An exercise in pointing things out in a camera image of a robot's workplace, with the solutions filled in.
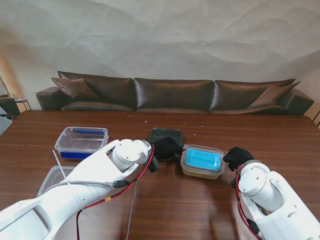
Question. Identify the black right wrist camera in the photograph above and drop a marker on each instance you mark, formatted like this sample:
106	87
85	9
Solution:
233	182

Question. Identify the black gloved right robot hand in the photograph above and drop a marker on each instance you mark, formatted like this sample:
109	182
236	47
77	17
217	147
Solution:
237	156

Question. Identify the black office chair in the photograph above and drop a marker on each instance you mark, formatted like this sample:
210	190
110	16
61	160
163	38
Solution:
10	107

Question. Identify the small side table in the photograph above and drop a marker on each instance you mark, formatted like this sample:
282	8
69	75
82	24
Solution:
22	101

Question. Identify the clear lid with blue insert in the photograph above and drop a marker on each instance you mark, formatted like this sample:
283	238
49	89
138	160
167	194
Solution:
202	158

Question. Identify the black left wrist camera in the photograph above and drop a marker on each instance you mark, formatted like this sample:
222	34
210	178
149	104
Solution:
154	165

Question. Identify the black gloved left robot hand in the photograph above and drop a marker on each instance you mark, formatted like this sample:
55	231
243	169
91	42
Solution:
166	147

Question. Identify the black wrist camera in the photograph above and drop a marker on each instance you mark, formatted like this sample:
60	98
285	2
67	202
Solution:
233	182
154	165

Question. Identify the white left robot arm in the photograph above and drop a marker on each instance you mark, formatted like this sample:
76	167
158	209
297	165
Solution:
80	190

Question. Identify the clear container with blue clips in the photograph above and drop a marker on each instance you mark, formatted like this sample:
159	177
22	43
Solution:
80	143

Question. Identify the dark brown leather sofa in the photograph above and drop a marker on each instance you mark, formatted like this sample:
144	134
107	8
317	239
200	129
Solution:
172	95

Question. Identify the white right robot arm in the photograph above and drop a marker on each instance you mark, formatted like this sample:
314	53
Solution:
270	200

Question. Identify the black ribbed plastic tray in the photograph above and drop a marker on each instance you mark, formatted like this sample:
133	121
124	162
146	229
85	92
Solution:
165	133

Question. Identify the brown leather cushion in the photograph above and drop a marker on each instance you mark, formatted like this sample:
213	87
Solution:
272	96
72	88

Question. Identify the white zip tie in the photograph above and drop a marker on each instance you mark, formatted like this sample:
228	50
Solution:
60	166

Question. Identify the thin clear plastic tray lid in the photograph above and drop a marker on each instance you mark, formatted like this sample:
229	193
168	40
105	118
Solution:
165	132

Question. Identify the clear lid with blue label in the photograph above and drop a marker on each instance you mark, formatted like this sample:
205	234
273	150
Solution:
51	177

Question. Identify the kraft paper food container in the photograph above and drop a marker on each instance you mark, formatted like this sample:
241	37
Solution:
200	173

